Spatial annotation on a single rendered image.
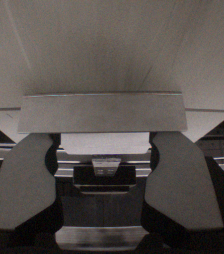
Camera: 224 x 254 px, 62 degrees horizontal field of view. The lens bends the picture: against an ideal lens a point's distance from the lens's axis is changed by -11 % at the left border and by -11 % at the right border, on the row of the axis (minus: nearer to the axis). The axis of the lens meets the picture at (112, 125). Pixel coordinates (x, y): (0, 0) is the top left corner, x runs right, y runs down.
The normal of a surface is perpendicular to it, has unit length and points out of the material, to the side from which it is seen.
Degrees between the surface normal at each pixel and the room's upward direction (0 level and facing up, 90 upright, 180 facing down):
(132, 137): 0
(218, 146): 90
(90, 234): 90
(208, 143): 90
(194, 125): 0
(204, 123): 0
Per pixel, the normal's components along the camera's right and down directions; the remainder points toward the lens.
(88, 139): 0.02, 0.93
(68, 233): 0.05, -0.36
